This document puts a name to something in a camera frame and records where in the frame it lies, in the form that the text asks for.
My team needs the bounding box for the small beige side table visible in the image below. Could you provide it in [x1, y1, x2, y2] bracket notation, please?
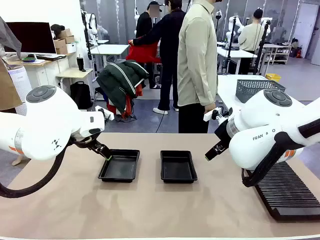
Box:
[55, 67, 94, 113]

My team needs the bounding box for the grey mesh basket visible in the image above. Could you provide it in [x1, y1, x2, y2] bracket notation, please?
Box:
[235, 79, 287, 104]

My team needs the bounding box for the person in beige shirt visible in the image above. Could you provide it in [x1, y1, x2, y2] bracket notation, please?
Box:
[176, 0, 220, 134]

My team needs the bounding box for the black metal chair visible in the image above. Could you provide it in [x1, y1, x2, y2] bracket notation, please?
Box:
[91, 86, 111, 113]

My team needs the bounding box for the black backpack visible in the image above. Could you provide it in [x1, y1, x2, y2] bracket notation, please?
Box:
[69, 80, 93, 111]

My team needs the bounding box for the yellow plastic bin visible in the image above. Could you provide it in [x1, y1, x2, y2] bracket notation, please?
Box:
[265, 73, 282, 83]

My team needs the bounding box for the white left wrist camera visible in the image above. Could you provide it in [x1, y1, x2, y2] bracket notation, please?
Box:
[94, 105, 115, 121]

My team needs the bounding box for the person in black top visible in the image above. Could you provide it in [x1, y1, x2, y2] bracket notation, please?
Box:
[135, 1, 162, 90]

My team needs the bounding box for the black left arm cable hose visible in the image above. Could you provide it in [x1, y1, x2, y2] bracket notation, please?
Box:
[0, 138, 76, 199]

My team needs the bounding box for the black computer monitor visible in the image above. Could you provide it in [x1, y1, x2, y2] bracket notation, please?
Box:
[5, 21, 57, 55]

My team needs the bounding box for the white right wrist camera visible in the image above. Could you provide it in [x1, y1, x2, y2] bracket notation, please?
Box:
[203, 106, 234, 123]

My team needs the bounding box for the metal storage shelf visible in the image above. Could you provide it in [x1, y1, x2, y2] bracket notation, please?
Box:
[264, 43, 292, 65]

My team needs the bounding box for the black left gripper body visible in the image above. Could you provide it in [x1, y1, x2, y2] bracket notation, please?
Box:
[70, 132, 101, 150]

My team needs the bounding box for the white air purifier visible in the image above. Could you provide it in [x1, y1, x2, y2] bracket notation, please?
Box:
[7, 64, 33, 116]

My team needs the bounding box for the black bag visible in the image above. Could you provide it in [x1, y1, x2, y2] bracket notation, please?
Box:
[50, 23, 66, 38]

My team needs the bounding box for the black plastic ESD tray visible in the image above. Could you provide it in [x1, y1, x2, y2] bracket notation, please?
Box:
[97, 148, 141, 183]
[160, 150, 199, 184]

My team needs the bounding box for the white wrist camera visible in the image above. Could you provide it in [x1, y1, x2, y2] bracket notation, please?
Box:
[203, 106, 234, 123]
[94, 105, 115, 121]

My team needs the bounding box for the black tumbler with straw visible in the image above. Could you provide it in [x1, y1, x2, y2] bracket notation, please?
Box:
[76, 55, 87, 73]

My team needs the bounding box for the white desk cabinet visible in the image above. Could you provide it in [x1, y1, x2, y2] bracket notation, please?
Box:
[7, 51, 71, 93]

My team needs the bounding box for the person with black cap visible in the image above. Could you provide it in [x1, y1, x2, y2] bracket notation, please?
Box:
[237, 8, 269, 76]

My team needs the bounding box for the dark green puffer jacket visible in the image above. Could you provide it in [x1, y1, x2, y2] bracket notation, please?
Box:
[96, 60, 150, 115]

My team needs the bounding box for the person in dark jacket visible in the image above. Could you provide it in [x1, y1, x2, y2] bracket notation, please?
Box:
[131, 0, 187, 116]

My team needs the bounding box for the red orange garment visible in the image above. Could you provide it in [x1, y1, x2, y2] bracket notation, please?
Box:
[106, 83, 144, 119]

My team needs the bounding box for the grey hanging cloth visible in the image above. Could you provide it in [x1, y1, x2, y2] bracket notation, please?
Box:
[0, 16, 23, 59]

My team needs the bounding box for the black camera stand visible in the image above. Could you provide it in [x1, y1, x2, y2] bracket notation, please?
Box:
[253, 19, 272, 76]
[222, 16, 237, 73]
[80, 9, 94, 61]

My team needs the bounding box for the black slotted board rack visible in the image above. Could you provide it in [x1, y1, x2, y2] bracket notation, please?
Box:
[246, 161, 320, 222]

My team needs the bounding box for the red jacket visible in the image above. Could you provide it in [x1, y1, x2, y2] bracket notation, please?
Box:
[125, 39, 162, 64]

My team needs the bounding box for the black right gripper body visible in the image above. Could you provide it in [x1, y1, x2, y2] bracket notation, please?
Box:
[214, 119, 230, 151]

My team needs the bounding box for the white work table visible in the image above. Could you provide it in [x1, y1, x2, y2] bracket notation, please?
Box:
[216, 46, 258, 75]
[89, 44, 130, 73]

